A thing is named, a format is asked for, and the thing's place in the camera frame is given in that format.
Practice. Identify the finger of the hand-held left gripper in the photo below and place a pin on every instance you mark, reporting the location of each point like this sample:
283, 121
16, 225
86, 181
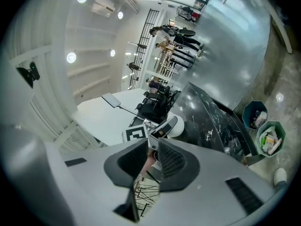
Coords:
168, 125

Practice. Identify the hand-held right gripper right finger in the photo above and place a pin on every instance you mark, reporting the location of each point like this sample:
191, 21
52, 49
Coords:
176, 166

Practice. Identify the pink bucket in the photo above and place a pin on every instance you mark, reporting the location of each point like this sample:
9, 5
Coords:
147, 163

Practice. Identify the dark teal waste bin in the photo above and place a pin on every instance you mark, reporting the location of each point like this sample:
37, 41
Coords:
255, 114

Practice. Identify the white wooden rack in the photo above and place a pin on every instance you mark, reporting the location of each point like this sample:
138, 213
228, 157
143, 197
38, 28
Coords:
164, 65

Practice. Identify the white light panel on stand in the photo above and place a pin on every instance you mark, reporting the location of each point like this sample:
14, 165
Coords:
111, 100

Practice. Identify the light green waste bin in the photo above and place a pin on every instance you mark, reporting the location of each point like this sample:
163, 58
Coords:
270, 138

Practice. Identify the black metal railing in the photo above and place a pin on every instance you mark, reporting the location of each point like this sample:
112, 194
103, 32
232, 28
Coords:
144, 46

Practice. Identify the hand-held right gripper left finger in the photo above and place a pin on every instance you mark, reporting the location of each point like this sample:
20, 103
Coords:
131, 161

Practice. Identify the black marble counter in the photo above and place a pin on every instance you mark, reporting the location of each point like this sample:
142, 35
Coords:
207, 116

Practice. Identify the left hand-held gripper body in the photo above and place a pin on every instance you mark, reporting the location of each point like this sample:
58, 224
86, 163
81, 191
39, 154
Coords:
136, 133

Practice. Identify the white air conditioner unit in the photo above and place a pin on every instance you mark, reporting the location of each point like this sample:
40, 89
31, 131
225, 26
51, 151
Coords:
103, 6

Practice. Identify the black office chair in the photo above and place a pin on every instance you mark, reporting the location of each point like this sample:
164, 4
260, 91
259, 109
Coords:
152, 107
172, 96

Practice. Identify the person's white shoe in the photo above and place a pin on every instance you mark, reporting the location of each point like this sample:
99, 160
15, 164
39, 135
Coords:
280, 176

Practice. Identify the black wall mounted device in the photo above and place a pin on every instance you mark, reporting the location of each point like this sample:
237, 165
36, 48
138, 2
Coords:
29, 74

